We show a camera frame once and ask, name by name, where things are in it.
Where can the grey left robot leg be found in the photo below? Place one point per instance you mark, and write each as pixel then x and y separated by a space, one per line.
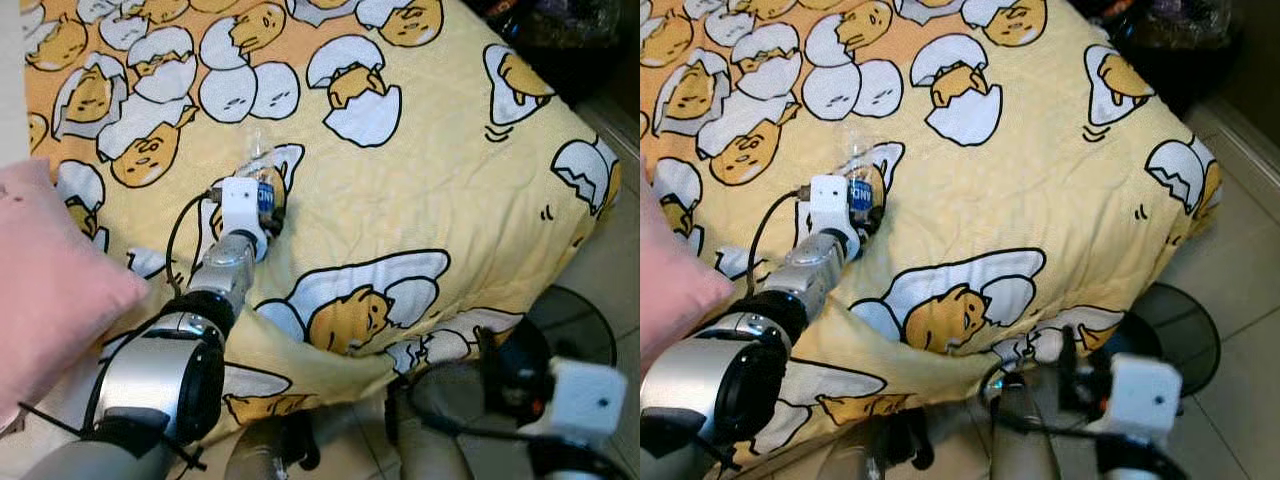
pixel 860 455
pixel 262 450

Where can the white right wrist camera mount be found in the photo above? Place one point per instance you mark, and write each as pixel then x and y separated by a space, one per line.
pixel 1145 395
pixel 585 400

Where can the black plastic bag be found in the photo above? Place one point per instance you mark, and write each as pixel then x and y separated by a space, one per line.
pixel 570 25
pixel 1180 25

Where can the yellow egg cartoon print blanket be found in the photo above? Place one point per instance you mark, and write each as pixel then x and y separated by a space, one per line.
pixel 430 180
pixel 1040 180

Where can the pink pillow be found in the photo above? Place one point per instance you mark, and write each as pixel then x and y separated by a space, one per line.
pixel 670 290
pixel 50 290

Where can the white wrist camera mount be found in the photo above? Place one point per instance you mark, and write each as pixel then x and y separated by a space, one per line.
pixel 830 200
pixel 585 400
pixel 1145 395
pixel 240 205

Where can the black round fan base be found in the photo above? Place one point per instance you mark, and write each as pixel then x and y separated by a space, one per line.
pixel 1185 320
pixel 580 320

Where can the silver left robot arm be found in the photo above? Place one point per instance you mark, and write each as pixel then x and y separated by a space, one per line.
pixel 720 370
pixel 150 375

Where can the grey right robot leg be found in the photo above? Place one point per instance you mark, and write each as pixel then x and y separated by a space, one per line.
pixel 1025 450
pixel 430 455

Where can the clear plastic bottle blue label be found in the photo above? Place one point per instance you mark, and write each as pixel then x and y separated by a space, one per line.
pixel 858 160
pixel 260 160

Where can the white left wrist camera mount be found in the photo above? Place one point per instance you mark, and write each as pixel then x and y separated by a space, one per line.
pixel 830 200
pixel 240 205

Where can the grey robot leg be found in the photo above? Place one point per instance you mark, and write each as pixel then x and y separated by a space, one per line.
pixel 1025 450
pixel 430 455
pixel 262 450
pixel 860 455

